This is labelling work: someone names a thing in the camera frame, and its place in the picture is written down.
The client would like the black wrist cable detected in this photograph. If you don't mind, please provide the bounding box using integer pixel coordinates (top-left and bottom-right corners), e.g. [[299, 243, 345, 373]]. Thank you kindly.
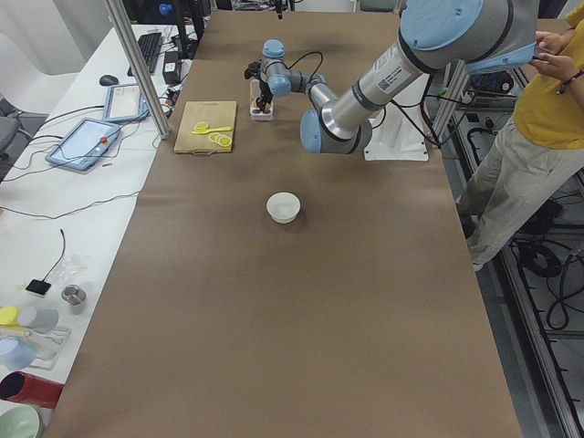
[[282, 50, 325, 88]]

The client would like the black power adapter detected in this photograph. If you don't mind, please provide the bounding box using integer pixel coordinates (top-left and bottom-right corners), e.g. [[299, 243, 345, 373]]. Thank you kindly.
[[162, 51, 182, 85]]

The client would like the person in yellow shirt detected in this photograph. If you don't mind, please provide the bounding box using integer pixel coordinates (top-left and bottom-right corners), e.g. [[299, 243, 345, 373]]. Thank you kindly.
[[455, 5, 583, 270]]

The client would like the aluminium frame post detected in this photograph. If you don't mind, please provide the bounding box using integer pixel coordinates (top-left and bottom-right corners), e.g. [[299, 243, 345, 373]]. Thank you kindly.
[[104, 0, 171, 140]]

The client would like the black keyboard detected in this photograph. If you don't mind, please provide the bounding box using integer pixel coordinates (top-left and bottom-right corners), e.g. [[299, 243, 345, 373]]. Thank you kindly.
[[138, 32, 163, 74]]

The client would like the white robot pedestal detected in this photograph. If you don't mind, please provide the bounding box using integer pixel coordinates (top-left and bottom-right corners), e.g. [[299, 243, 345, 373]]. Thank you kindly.
[[363, 103, 429, 162]]

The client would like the white bowl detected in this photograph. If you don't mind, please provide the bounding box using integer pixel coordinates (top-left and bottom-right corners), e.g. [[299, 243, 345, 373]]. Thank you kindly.
[[266, 192, 301, 224]]

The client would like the yellow cup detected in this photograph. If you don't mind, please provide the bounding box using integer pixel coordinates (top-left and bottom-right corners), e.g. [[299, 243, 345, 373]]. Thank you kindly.
[[0, 306, 20, 327]]

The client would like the far teach pendant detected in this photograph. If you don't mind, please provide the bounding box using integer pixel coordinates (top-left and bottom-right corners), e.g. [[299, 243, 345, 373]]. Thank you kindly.
[[102, 84, 149, 123]]

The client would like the crumpled clear plastic bag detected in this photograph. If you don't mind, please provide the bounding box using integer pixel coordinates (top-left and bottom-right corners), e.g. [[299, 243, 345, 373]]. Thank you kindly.
[[48, 254, 88, 285]]

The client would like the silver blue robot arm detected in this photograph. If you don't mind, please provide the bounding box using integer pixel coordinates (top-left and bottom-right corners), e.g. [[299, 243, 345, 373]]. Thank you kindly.
[[255, 0, 538, 154]]

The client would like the grey cup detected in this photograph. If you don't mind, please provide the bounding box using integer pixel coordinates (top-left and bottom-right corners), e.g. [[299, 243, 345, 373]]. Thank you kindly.
[[17, 307, 59, 333]]

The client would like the wooden cutting board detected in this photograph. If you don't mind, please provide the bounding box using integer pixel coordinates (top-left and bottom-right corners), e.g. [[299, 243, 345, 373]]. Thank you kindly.
[[173, 100, 237, 154]]

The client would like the clear plastic egg box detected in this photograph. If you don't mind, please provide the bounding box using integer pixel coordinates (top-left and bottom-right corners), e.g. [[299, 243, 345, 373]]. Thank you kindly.
[[249, 78, 275, 122]]

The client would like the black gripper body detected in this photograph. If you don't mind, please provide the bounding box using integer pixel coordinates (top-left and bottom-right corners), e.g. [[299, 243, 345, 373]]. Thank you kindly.
[[259, 79, 273, 101]]

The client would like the green bowl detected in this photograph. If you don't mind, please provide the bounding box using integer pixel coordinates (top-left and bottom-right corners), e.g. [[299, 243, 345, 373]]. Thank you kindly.
[[0, 405, 44, 438]]

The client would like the near teach pendant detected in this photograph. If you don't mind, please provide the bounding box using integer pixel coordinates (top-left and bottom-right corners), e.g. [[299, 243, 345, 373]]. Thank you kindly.
[[45, 118, 121, 172]]

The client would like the teach pendant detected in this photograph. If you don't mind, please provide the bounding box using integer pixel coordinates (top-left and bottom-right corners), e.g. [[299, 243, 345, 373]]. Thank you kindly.
[[102, 84, 149, 123], [45, 118, 121, 172]]

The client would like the red bottle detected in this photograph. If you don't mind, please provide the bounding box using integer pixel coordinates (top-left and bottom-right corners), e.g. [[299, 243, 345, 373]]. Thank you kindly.
[[1, 371, 64, 409]]

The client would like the black computer mouse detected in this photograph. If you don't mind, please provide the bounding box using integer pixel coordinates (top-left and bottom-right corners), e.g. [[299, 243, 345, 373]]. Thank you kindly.
[[99, 75, 119, 87]]

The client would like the blue cup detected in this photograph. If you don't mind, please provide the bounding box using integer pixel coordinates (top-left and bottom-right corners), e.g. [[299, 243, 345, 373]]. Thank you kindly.
[[0, 337, 37, 371]]

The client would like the small steel cup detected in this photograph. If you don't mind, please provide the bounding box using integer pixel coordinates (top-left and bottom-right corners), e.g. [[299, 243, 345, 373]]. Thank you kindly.
[[61, 284, 87, 315]]

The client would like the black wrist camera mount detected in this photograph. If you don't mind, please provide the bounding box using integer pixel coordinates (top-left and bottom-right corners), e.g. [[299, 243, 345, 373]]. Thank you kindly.
[[244, 61, 263, 81]]

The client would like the black square pad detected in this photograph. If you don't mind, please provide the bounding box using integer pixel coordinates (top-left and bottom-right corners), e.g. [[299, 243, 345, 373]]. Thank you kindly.
[[25, 279, 51, 297]]

